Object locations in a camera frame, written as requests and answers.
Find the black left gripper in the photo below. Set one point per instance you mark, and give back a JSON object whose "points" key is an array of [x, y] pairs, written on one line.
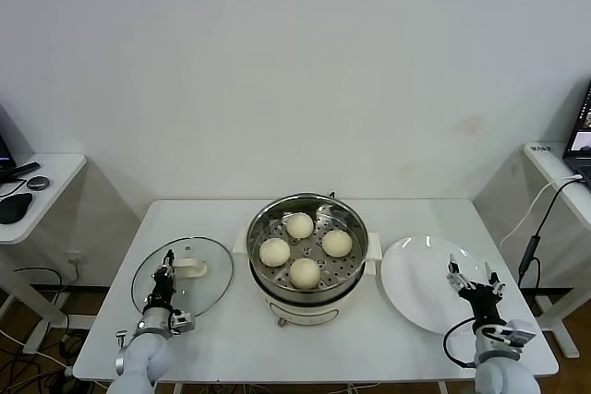
{"points": [[162, 292]]}

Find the white wall socket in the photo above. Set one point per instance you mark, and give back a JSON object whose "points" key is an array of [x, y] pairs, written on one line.
{"points": [[74, 257]]}

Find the steel steamer pot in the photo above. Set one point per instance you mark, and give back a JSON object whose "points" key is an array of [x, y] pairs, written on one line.
{"points": [[300, 313]]}

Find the white side desk with laptop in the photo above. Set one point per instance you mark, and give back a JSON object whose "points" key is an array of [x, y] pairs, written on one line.
{"points": [[549, 168]]}

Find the black remote stick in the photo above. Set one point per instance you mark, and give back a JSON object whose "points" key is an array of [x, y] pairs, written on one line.
{"points": [[25, 170]]}

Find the round black disc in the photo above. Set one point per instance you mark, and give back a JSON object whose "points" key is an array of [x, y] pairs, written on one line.
{"points": [[38, 182]]}

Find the open black laptop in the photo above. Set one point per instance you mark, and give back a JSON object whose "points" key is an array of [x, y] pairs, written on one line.
{"points": [[582, 135]]}

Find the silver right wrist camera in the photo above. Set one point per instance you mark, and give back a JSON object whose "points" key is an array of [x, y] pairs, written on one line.
{"points": [[519, 334]]}

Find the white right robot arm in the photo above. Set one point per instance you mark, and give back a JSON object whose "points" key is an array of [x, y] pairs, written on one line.
{"points": [[503, 375]]}

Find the black computer mouse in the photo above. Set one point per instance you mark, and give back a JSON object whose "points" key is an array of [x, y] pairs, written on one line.
{"points": [[15, 207]]}

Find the white steamed baozi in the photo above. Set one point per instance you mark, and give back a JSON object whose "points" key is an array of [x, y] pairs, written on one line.
{"points": [[337, 243], [274, 252], [300, 226], [305, 273]]}

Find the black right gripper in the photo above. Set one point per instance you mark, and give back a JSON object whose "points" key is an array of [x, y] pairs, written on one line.
{"points": [[485, 306]]}

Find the printed desk label sticker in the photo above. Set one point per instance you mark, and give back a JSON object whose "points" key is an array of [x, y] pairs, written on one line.
{"points": [[541, 149]]}

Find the round white plate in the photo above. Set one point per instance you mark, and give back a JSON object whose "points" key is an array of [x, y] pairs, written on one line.
{"points": [[415, 283]]}

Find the white side desk with mouse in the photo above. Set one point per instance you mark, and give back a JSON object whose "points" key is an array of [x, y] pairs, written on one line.
{"points": [[60, 177]]}

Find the perforated steel steamer basket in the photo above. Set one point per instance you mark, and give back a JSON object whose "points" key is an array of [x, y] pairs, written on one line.
{"points": [[341, 269]]}

